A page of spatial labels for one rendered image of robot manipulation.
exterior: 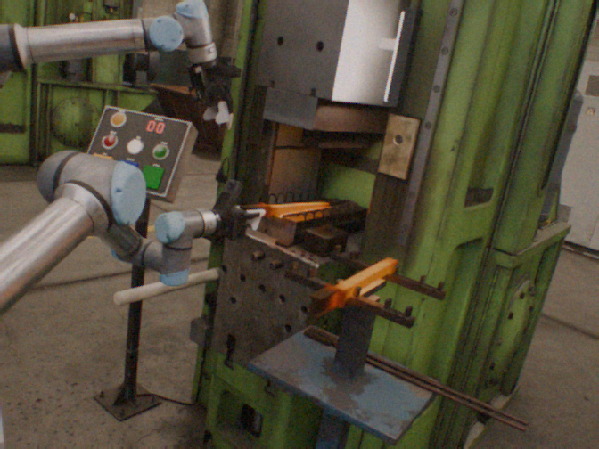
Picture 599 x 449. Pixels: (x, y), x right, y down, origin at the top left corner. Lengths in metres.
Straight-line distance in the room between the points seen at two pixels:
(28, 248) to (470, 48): 1.14
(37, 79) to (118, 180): 5.14
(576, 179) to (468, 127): 5.21
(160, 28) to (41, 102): 4.96
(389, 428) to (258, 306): 0.65
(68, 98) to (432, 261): 5.22
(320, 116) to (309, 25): 0.26
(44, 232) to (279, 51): 0.95
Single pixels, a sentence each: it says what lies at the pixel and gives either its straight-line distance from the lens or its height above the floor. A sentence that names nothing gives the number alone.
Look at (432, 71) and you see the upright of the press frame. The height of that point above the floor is 1.49.
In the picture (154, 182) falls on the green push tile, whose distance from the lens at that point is 1.82.
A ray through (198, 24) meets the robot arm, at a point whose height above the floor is 1.50.
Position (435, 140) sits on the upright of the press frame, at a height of 1.31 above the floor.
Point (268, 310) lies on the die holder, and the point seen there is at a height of 0.71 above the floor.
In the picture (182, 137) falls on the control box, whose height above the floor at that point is 1.15.
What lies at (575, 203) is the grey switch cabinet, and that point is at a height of 0.54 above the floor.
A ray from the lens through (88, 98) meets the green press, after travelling 6.32.
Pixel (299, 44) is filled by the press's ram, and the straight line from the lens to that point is 1.59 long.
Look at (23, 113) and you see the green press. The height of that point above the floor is 0.55.
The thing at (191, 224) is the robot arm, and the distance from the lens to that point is 1.34.
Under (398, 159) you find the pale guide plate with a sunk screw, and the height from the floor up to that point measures 1.24.
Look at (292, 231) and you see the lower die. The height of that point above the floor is 0.96.
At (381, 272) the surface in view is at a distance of 1.27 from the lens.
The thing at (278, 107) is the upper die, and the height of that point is 1.31.
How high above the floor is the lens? 1.43
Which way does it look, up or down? 16 degrees down
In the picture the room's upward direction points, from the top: 10 degrees clockwise
